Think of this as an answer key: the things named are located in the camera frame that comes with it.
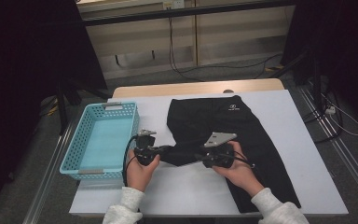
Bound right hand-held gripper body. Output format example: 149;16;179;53
199;133;238;169

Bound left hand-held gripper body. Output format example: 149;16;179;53
133;129;162;166

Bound black shorts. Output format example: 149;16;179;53
166;95;302;214

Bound light blue plastic basket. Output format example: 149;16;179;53
59;101;140;181

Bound person's left hand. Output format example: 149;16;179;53
126;149;161;192

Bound person's right hand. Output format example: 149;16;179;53
213;140;265;198

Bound black metal stand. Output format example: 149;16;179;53
54;77;113;136
273;49;324;113

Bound yellow floor marker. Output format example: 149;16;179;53
46;98;60;117

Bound yellow tape strip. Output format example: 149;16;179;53
264;64;284;73

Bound black horizontal bar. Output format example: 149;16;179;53
82;0;296;27

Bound black curtain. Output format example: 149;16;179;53
0;0;108;216
281;0;358;132

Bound left hand-held gripper black cable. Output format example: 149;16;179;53
122;133;141;188

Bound hand-held gripper black cable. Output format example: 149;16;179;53
122;133;141;188
232;150;255;169

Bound right hand-held gripper black cable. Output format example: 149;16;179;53
232;150;255;169

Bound black floor cable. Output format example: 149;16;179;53
180;52;283;78

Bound aluminium floor rail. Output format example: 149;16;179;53
22;124;76;224
296;85;358;203

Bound black hanging cable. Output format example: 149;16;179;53
167;17;206;82

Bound black cable bundle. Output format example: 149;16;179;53
302;90;344;144

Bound white cable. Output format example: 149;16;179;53
321;92;358;137

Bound white wall outlet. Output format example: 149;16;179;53
162;0;186;10

